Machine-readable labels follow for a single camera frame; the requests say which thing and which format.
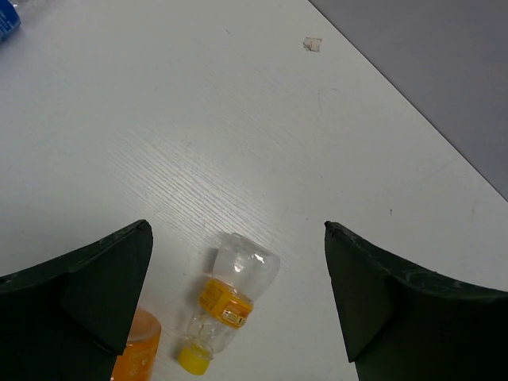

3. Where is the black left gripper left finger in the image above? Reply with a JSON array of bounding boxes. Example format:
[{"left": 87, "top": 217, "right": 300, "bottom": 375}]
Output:
[{"left": 1, "top": 220, "right": 153, "bottom": 380}]

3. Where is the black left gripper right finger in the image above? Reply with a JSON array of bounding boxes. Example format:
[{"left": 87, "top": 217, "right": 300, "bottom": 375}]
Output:
[{"left": 325, "top": 221, "right": 507, "bottom": 380}]

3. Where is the orange juice bottle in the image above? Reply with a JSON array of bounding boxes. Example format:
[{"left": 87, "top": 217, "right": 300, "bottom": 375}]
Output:
[{"left": 110, "top": 307, "right": 162, "bottom": 381}]

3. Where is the clear bottle yellow cap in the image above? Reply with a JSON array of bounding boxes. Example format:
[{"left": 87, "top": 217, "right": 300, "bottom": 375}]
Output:
[{"left": 178, "top": 233, "right": 280, "bottom": 375}]

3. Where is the clear bottle blue label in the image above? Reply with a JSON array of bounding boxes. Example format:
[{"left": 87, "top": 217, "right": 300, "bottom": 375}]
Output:
[{"left": 0, "top": 0, "right": 21, "bottom": 42}]

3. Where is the tape scrap on table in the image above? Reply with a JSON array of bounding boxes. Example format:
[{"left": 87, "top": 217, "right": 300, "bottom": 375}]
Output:
[{"left": 302, "top": 37, "right": 322, "bottom": 52}]

